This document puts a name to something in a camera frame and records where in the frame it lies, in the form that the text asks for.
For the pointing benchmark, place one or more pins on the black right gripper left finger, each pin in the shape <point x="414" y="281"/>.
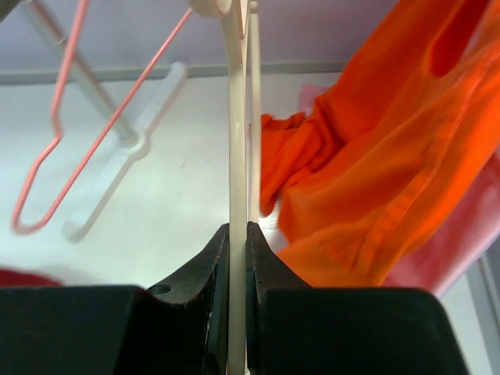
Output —
<point x="196" y="318"/>

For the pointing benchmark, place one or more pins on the white clothes rack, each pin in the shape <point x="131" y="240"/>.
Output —
<point x="133" y="140"/>

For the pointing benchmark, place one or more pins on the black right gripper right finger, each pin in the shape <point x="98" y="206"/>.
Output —
<point x="271" y="289"/>

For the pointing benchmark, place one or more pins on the dark red t shirt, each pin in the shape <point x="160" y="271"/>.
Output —
<point x="18" y="279"/>

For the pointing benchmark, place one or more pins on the orange t shirt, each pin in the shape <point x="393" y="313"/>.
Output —
<point x="419" y="47"/>

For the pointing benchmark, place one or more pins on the beige wooden hanger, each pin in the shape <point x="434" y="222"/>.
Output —
<point x="240" y="27"/>

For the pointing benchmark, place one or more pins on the pink t shirt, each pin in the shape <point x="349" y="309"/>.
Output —
<point x="449" y="242"/>

